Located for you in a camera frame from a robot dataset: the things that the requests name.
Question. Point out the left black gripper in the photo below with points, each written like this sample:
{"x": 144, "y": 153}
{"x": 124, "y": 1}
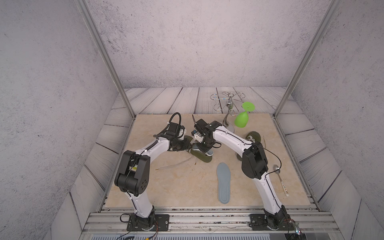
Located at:
{"x": 185, "y": 143}

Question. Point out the hanging green plastic wine glass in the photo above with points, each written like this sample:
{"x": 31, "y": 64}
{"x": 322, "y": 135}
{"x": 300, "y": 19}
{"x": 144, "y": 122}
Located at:
{"x": 242, "y": 118}

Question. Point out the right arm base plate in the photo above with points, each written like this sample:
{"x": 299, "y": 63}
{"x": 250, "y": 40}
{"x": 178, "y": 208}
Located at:
{"x": 261, "y": 222}

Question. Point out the left aluminium frame post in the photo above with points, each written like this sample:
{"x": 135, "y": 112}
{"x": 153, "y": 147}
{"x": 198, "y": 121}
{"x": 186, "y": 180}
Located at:
{"x": 90, "y": 23}

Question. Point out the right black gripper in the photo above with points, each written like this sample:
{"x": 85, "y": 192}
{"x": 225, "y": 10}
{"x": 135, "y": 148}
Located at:
{"x": 204, "y": 149}

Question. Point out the olive green shoe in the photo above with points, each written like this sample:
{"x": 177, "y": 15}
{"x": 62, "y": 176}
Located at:
{"x": 253, "y": 137}
{"x": 201, "y": 157}

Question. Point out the right aluminium frame post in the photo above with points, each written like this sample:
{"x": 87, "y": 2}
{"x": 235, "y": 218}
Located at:
{"x": 319, "y": 34}

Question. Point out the grey insole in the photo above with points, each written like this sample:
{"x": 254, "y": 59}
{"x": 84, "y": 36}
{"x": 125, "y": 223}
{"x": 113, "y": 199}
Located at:
{"x": 200, "y": 149}
{"x": 224, "y": 183}

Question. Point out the aluminium frame post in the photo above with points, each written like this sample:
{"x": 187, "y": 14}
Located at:
{"x": 90, "y": 23}
{"x": 319, "y": 34}

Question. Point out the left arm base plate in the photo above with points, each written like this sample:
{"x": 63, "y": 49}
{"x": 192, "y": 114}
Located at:
{"x": 155, "y": 222}

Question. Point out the metal spoon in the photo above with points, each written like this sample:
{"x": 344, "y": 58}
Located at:
{"x": 277, "y": 171}

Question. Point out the aluminium rail base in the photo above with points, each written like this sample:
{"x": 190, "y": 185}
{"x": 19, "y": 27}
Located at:
{"x": 225, "y": 220}

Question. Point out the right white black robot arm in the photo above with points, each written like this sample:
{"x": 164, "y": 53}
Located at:
{"x": 254, "y": 164}

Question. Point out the silver metal glass stand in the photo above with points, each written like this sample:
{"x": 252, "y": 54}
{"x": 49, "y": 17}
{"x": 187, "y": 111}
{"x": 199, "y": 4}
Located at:
{"x": 227, "y": 104}

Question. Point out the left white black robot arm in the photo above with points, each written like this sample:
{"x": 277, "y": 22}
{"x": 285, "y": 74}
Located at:
{"x": 133, "y": 174}

